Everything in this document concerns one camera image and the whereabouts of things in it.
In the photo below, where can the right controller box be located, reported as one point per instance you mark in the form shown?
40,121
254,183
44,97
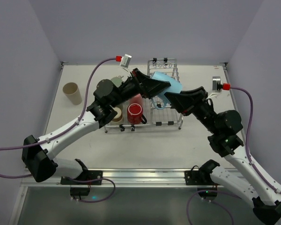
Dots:
207,193

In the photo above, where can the red mug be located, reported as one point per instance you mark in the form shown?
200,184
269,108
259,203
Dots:
135,114

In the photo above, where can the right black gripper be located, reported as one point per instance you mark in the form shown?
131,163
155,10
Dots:
197,103

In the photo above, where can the silver wire dish rack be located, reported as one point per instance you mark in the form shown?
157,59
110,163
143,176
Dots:
154,110

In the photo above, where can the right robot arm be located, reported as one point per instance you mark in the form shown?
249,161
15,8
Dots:
257,187

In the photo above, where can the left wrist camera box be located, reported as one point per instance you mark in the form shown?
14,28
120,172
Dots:
125,61

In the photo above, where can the tall beige cup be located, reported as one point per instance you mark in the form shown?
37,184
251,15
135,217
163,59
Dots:
72,92

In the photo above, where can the sage green mug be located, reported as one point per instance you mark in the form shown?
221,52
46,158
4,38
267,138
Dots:
117,81

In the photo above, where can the light blue mug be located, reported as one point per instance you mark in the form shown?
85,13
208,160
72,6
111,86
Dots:
175,87

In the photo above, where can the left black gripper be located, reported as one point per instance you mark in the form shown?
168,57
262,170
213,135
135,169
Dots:
139,83

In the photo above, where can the left controller box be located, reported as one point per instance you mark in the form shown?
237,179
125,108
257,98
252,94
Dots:
79,192

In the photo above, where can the aluminium mounting rail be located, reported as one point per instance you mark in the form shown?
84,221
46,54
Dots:
132,178

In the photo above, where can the controller box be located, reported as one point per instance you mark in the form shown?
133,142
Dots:
79,192
207,193

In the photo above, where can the pink cup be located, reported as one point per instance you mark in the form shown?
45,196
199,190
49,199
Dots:
136,100

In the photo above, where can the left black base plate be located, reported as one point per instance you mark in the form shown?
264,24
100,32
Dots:
89,177

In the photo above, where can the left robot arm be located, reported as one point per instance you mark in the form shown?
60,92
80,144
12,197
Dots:
39,155

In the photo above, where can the cream brown cup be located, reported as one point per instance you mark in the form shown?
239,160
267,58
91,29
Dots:
118,118

